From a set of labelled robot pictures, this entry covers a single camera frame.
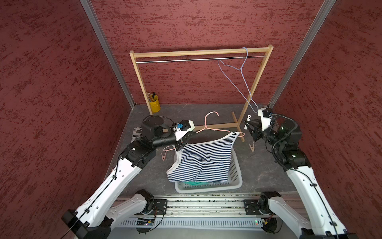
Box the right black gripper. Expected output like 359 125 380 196
243 118 285 148

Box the white clothespin top striped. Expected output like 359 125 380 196
244 115 251 130

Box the pink wire hanger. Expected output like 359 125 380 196
162 111 246 152

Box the striped tank top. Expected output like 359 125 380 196
166 132 239 183

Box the green tank top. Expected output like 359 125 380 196
182 181 208 186

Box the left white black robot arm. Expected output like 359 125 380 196
62 116 196 239

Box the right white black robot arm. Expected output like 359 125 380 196
244 108 357 239

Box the yellow pencil cup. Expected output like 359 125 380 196
148 93 161 113

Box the white plastic laundry basket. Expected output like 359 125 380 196
175 149 243 194

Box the wooden clothes rack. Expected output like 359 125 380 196
129 45 274 142

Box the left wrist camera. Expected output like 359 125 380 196
173 120 195 141

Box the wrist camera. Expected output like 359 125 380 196
173 120 195 141
258 108 273 131

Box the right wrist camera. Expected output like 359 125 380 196
258 108 273 131

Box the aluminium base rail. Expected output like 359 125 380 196
86 195 326 217

